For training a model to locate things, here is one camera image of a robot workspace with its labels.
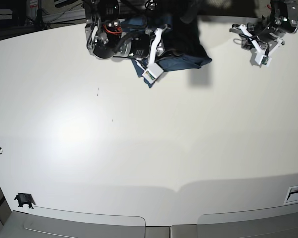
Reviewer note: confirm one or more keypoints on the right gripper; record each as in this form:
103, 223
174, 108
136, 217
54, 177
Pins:
136, 45

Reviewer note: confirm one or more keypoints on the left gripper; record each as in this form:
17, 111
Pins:
264, 35

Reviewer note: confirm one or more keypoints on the blue T-shirt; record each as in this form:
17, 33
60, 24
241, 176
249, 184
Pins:
183, 49

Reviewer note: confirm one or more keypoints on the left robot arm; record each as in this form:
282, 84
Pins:
283, 19

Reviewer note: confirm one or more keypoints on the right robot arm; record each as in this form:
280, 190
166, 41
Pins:
122, 29

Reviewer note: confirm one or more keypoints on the white label plate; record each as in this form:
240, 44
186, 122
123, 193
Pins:
292, 195

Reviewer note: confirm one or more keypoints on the grey chair right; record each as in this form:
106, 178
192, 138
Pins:
275, 222

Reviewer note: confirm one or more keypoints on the grey chair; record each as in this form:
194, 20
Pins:
275, 222
22, 225

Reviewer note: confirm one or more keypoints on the grey chair left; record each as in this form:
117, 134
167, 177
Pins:
22, 225

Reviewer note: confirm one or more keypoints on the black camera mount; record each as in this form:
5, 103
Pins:
191, 9

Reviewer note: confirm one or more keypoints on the black clamp bracket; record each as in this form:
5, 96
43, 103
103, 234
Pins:
25, 199

